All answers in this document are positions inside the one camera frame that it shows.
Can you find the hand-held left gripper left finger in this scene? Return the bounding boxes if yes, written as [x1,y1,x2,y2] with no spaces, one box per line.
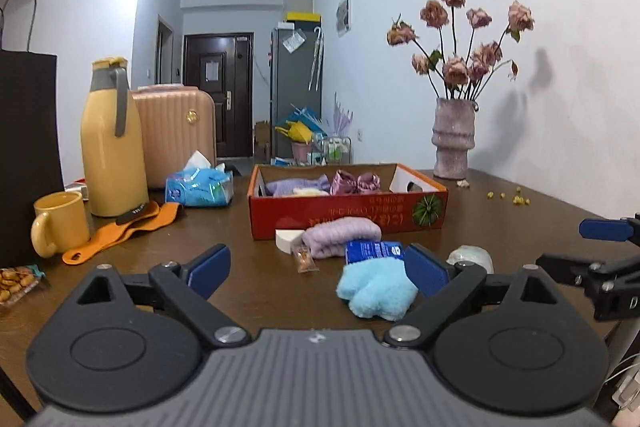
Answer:
[62,243,252,349]

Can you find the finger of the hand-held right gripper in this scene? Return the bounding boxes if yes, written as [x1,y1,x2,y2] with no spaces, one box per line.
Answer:
[579,216,640,249]
[536,252,603,290]

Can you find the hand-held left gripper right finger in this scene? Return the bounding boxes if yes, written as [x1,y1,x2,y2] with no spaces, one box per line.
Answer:
[384,244,576,350]

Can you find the light blue fluffy glove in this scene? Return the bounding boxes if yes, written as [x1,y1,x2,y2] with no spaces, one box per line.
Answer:
[336,261,419,322]

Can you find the red cardboard box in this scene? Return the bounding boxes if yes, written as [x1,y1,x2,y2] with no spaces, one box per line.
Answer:
[248,163,449,241]

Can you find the pink satin scrunchie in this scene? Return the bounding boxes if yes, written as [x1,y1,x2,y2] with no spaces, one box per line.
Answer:
[330,170,382,196]

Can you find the blue wipes packet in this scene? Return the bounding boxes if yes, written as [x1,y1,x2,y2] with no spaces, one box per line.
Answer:
[345,239,405,267]

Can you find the blue tissue pack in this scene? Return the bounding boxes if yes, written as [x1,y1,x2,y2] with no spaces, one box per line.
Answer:
[165,150,235,208]

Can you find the white foam wedge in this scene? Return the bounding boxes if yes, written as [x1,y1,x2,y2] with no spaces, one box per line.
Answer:
[275,228,307,256]

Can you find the scattered yellow flower buds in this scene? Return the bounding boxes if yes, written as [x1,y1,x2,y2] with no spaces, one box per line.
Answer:
[486,188,534,208]

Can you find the lavender knitted cloth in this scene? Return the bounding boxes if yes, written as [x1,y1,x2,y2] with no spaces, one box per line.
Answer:
[302,216,383,261]

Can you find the small clear snack packet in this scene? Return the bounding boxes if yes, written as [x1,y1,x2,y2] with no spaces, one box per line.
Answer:
[291,243,320,275]

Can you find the pink ribbed suitcase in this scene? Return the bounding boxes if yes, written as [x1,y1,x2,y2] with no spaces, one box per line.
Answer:
[131,84,218,192]

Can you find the pink ceramic vase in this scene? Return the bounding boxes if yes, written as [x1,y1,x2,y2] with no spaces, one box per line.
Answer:
[432,98,479,181]

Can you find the brown cardboard carton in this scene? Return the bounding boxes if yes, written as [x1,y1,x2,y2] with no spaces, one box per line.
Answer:
[254,121,272,158]

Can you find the yellow thermos jug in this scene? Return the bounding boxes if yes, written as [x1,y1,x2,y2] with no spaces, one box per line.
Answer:
[80,57,151,218]

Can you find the yellow mug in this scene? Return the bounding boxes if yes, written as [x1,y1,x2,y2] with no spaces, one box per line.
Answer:
[31,191,92,258]

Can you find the dark brown entrance door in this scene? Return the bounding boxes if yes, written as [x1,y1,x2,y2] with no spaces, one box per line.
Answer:
[182,33,254,159]

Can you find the heap of yellow blue bags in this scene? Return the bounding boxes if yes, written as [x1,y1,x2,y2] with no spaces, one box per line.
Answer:
[275,104,324,144]

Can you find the clear snack pack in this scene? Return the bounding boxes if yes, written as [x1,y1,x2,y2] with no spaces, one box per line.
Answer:
[0,263,47,308]

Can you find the grey refrigerator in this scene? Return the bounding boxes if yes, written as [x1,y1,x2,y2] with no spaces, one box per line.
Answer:
[270,24,324,160]

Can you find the dried pink roses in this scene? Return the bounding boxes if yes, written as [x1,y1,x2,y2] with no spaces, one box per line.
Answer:
[386,0,536,102]

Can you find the black paper bag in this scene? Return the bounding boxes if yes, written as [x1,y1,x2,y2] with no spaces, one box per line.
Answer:
[0,0,66,269]

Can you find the hanging folded umbrella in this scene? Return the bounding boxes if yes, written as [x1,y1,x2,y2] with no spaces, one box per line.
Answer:
[309,26,325,92]

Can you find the orange felt strap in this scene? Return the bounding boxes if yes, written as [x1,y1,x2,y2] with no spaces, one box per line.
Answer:
[61,201,182,266]

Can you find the white cable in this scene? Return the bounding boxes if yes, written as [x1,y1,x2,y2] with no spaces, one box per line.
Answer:
[605,347,640,409]

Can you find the wire storage rack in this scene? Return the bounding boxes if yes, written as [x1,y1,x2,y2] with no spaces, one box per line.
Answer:
[307,134,351,166]

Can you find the purple wall decoration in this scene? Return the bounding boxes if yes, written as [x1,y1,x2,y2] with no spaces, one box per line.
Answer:
[332,92,356,136]

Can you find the dark side door frame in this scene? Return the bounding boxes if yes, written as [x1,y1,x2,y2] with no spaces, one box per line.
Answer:
[156,16,176,86]

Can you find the wall picture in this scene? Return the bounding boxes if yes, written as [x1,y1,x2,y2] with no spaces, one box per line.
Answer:
[336,0,352,38]

